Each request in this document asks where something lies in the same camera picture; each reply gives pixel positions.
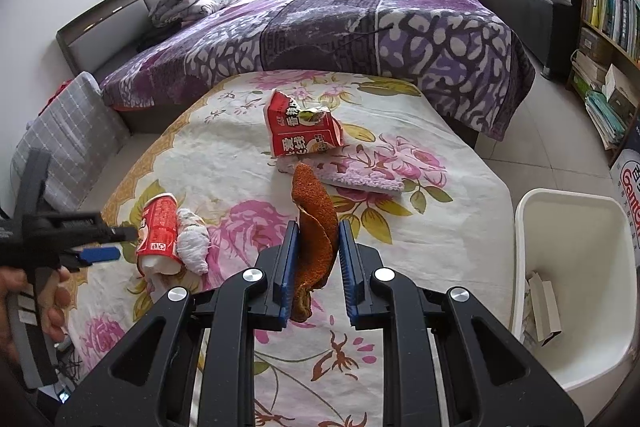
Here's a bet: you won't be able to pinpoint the orange textured cloth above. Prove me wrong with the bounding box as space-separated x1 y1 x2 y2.
291 162 339 323

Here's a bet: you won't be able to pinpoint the crumpled white tissue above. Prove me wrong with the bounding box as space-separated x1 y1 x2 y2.
175 208 211 277

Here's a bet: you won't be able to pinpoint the red cloth item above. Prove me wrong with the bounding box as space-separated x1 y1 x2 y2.
37 79 76 118

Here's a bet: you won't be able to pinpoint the white plastic bin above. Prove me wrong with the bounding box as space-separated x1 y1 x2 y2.
510 188 640 392

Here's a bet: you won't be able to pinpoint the dark bed headboard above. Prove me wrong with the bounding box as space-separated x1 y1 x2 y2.
55 0 201 74

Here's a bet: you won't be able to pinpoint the person's left hand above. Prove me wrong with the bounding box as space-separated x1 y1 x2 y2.
0 266 72 365

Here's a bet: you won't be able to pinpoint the black cables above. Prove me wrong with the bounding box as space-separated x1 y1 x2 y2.
47 339 89 408

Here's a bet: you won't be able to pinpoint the row of thick books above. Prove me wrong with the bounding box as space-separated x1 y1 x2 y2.
582 0 640 60

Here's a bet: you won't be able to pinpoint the red paper cup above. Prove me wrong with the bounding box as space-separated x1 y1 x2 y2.
135 193 185 278

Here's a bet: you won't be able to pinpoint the dark clothes on bed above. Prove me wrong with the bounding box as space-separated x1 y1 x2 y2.
134 27 174 53

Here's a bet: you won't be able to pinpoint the grey checked cushion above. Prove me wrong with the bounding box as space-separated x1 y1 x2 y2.
10 72 131 214

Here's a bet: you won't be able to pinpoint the stack of lying books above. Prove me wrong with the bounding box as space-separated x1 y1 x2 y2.
570 51 637 151

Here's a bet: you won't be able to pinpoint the white tissue box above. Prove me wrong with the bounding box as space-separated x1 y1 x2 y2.
602 64 640 113

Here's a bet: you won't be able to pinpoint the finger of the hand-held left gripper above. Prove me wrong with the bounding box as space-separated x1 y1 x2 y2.
50 212 139 254
59 245 122 272

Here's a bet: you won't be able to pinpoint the purple patterned blanket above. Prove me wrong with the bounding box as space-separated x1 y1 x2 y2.
100 0 536 142

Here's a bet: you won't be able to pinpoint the red snack carton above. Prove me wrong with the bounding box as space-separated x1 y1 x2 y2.
264 89 344 158

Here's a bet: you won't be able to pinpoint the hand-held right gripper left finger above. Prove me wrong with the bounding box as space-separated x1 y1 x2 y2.
54 219 302 427

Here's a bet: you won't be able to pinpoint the black storage bench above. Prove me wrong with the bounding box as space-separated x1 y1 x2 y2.
474 0 576 80

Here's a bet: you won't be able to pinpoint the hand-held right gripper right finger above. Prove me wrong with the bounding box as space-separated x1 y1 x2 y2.
337 219 585 427

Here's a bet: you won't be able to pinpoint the purple cloth pad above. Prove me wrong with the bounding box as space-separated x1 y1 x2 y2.
277 144 406 194

